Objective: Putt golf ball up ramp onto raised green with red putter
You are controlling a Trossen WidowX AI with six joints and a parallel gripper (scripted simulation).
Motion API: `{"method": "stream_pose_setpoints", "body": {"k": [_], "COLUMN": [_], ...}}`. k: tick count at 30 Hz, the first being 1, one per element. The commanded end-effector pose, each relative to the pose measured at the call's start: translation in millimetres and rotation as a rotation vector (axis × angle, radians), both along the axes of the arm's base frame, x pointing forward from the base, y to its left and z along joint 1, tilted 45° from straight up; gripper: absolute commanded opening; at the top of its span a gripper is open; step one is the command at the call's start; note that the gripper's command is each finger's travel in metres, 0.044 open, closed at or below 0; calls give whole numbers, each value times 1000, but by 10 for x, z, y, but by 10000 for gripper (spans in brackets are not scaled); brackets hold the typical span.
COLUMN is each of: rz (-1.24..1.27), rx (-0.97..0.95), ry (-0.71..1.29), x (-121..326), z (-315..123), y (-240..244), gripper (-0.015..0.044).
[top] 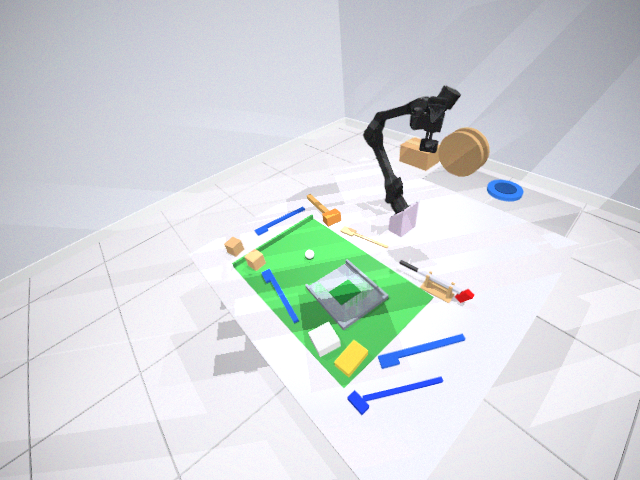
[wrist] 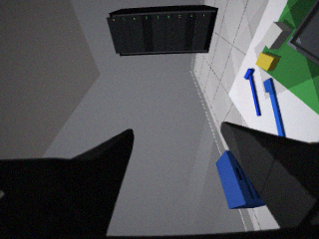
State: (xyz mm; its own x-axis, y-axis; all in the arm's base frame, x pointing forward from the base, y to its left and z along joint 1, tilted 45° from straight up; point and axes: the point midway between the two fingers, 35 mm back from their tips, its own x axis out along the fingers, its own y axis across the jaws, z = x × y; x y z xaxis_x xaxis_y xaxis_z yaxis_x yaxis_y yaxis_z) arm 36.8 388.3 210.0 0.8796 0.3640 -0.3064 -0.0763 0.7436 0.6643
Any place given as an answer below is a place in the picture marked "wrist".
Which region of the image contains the green flat mat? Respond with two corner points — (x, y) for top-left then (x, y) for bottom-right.
(262, 0), (319, 115)

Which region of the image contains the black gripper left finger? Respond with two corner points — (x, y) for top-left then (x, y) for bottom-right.
(0, 128), (135, 236)

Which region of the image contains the yellow rectangular block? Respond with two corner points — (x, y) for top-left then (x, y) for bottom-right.
(255, 52), (280, 71)

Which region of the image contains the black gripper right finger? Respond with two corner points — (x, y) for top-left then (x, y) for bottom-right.
(220, 121), (319, 228)

